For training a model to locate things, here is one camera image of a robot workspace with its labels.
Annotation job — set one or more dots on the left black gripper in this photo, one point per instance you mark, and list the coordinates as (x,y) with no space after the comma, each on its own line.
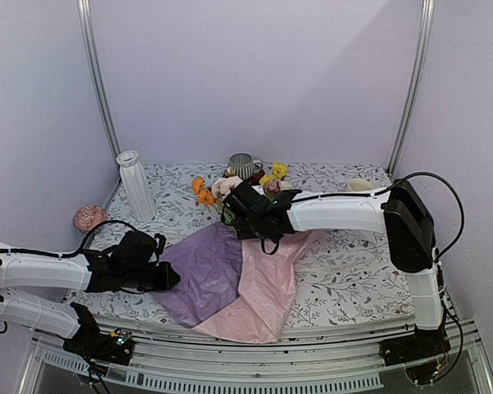
(165,282)

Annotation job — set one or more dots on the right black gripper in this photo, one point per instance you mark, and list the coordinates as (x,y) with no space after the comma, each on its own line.
(243,230)

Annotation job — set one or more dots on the pink wrapping paper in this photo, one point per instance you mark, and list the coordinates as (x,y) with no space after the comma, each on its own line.
(266,291)

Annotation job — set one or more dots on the white printed ribbon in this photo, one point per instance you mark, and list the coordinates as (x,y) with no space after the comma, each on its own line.
(316,269)

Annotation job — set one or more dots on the purple wrapping paper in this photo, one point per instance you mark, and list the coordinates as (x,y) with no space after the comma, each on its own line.
(209,263)

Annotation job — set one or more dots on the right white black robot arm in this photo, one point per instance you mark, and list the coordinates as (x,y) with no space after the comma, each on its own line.
(396,211)

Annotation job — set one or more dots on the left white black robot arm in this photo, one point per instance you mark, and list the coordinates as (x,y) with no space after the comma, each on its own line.
(133,263)

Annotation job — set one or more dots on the white ribbed vase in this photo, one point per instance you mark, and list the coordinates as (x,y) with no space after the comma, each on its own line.
(137,188)

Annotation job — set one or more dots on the dark red coaster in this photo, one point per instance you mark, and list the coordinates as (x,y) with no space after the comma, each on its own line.
(255,179)

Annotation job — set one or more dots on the striped grey mug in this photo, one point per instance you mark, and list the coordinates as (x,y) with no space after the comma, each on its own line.
(243,165)

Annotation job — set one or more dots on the floral patterned table mat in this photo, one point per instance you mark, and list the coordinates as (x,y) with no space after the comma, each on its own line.
(362,295)

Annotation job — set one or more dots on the pink patterned ball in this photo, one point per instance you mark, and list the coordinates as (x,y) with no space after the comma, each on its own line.
(88,217)

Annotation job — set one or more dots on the cream white mug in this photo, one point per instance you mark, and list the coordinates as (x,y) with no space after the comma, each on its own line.
(359,185)

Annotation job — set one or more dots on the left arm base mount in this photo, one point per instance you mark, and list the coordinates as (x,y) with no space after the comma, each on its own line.
(115,347)

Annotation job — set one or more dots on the aluminium front rail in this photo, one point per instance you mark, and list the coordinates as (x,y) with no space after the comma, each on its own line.
(172,359)

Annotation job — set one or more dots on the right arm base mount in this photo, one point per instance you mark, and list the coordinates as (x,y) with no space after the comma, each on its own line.
(419,345)

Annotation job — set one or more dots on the right aluminium frame post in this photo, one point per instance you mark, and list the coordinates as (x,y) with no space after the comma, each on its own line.
(422,44)

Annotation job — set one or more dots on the aluminium frame post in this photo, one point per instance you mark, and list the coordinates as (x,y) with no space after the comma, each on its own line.
(422,44)
(92,57)

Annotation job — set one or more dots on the left aluminium frame post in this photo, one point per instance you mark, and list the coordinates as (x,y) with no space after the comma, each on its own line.
(92,57)

